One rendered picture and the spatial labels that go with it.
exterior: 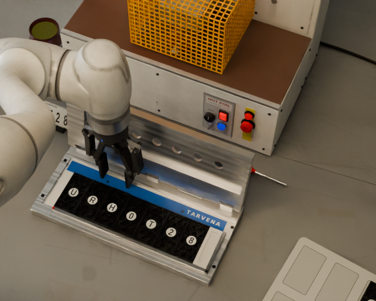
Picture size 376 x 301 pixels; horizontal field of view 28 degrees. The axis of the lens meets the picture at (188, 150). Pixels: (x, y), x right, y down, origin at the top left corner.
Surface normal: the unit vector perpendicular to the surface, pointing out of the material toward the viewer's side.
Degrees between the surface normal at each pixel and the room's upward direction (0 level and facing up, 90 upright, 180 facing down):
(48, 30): 0
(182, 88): 90
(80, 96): 85
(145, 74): 90
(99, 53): 3
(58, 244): 0
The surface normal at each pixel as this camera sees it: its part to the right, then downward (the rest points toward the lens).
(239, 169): -0.40, 0.64
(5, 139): 0.72, -0.61
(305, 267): 0.01, -0.55
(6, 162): 0.89, -0.23
